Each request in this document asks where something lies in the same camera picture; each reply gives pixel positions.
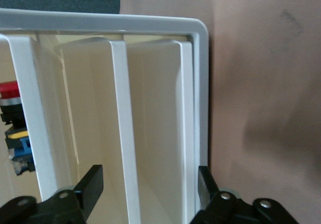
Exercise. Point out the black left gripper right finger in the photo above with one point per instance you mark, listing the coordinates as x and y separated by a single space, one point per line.
215 209

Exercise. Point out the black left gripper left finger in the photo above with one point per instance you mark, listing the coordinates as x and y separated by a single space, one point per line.
85 199

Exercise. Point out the red push button switch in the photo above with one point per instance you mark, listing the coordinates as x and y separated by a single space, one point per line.
10 91

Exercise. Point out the white drawer cabinet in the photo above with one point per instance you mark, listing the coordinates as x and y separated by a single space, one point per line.
100 23

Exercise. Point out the brown table mat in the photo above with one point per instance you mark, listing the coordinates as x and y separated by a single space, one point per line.
263 83

